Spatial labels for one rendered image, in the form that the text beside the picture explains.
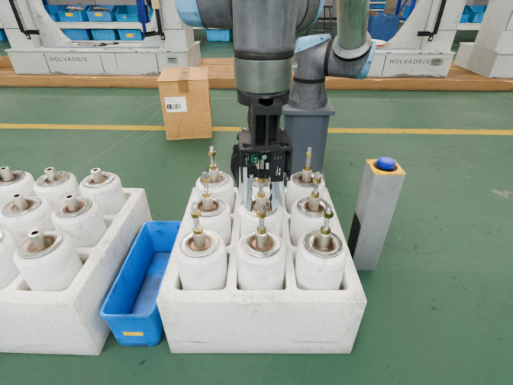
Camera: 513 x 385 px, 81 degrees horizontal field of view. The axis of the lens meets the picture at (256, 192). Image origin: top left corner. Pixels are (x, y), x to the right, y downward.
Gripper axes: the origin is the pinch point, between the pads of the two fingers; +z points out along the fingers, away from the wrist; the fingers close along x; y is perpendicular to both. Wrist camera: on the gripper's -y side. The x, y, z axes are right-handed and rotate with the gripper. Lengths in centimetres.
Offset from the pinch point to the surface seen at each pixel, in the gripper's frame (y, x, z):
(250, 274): 4.9, -2.2, 12.9
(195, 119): -108, -24, 24
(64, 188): -24, -47, 10
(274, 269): 5.0, 2.2, 11.7
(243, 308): 8.1, -3.9, 18.5
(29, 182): -28, -58, 10
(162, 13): -225, -54, -17
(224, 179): -23.3, -7.0, 8.9
